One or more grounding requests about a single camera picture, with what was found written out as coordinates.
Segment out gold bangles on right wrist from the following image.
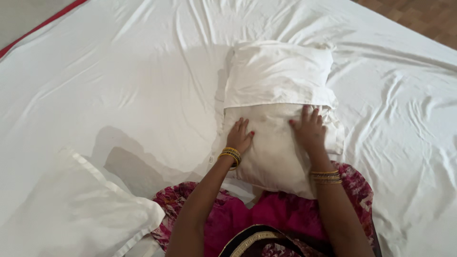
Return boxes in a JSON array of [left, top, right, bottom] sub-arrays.
[[309, 169, 343, 185]]

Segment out pink floral garment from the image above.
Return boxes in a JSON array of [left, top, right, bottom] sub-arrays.
[[150, 161, 383, 257]]

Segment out person's right hand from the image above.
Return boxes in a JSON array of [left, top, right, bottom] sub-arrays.
[[288, 104, 328, 163]]

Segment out gold bangles on wrist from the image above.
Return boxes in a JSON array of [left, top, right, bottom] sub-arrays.
[[309, 169, 343, 185], [217, 147, 243, 171]]

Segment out gold bangles on left wrist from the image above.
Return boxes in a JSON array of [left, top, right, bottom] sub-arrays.
[[217, 147, 243, 171]]

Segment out person's left hand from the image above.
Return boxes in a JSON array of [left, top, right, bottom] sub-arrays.
[[226, 117, 256, 155]]

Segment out red mattress edge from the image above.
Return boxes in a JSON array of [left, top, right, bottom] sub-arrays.
[[0, 0, 89, 60]]

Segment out cream bare pillow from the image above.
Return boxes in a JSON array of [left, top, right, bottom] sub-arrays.
[[208, 103, 338, 200]]

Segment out white pillowcase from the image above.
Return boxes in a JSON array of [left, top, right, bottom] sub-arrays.
[[223, 40, 346, 156]]

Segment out white covered pillow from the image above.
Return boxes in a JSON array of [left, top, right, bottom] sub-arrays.
[[0, 146, 166, 257]]

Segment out white bed sheet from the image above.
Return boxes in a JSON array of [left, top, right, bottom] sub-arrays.
[[0, 0, 457, 257]]

